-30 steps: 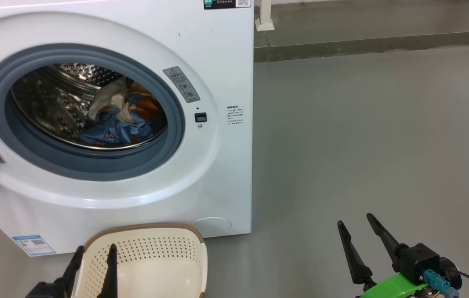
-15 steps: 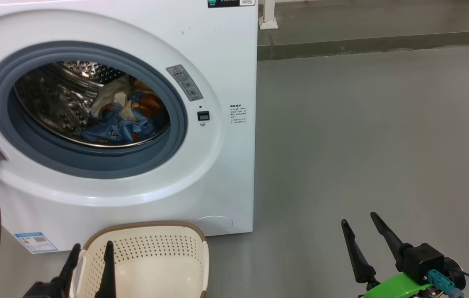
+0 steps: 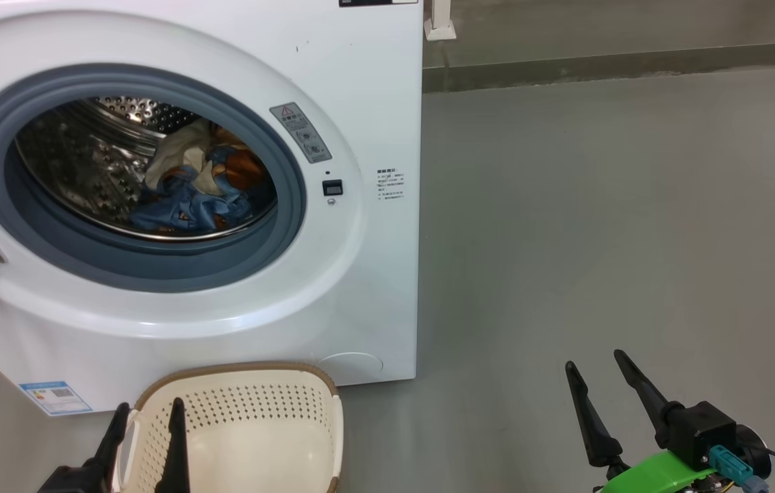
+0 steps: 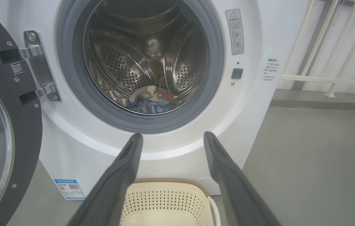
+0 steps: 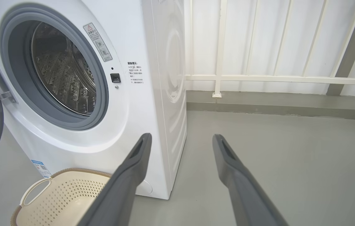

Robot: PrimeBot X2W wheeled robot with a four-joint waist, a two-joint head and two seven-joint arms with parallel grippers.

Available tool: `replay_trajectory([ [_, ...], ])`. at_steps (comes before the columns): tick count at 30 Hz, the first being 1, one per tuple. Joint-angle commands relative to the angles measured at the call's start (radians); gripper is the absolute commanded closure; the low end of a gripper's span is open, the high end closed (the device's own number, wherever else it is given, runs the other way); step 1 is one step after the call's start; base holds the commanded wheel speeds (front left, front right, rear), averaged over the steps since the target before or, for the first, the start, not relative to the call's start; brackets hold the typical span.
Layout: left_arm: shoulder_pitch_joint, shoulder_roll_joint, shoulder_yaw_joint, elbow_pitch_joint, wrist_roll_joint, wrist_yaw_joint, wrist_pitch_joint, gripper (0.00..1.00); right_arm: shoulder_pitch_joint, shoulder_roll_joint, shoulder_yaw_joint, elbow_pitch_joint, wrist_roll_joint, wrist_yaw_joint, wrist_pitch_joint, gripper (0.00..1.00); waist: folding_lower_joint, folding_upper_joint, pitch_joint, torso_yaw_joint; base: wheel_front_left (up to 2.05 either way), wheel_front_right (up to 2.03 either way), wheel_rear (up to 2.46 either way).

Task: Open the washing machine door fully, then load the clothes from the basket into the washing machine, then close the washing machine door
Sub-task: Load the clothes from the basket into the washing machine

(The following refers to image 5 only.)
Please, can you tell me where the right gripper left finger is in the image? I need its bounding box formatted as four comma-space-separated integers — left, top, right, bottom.
77, 133, 152, 226

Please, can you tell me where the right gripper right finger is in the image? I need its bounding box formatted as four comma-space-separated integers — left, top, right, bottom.
213, 134, 289, 226

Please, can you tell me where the cream perforated laundry basket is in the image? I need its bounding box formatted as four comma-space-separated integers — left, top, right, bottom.
10, 168, 113, 226

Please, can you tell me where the white front-load washing machine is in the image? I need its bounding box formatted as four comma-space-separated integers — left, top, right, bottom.
0, 0, 188, 200

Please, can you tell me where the grey rubber door gasket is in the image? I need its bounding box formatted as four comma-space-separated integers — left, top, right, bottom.
0, 7, 109, 131

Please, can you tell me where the round white filter cover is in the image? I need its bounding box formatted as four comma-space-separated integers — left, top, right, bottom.
135, 180, 153, 196

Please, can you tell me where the blue energy label sticker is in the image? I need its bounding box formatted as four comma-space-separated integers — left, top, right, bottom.
31, 159, 52, 178

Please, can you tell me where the perforated steel drum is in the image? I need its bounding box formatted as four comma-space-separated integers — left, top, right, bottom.
31, 21, 97, 117

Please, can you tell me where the grey warning sticker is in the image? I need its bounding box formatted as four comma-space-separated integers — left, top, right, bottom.
83, 23, 113, 62

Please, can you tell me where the white metal railing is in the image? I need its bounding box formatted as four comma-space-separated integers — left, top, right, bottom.
184, 0, 355, 105

